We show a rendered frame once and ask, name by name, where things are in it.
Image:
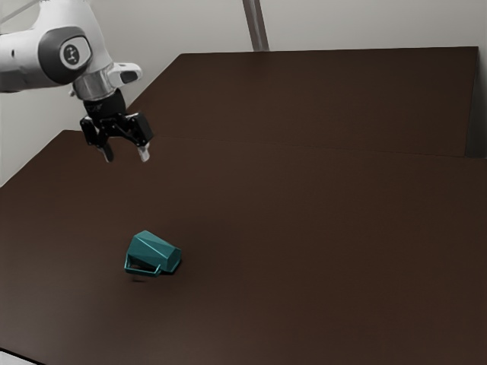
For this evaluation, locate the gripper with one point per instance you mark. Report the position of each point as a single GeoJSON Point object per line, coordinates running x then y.
{"type": "Point", "coordinates": [104, 108]}

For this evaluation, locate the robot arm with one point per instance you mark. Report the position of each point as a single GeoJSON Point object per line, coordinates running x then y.
{"type": "Point", "coordinates": [42, 45]}

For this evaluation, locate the teal faceted mug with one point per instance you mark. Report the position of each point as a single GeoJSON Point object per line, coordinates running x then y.
{"type": "Point", "coordinates": [152, 252]}

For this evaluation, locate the grey metal post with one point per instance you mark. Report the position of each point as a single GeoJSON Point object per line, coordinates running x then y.
{"type": "Point", "coordinates": [256, 24]}

